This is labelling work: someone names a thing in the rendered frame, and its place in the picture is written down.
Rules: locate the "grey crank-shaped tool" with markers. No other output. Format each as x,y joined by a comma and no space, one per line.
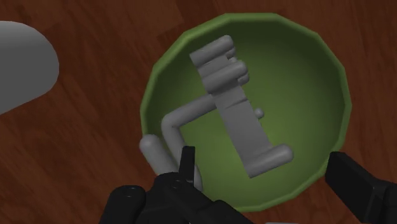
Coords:
235,124

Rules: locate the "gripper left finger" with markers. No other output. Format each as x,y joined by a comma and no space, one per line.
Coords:
186,173

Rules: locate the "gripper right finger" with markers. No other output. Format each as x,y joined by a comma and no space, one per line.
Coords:
356,183

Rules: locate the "green bowl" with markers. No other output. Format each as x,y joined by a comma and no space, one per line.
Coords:
294,93

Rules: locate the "grey rounded object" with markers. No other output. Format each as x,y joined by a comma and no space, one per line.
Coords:
21,65

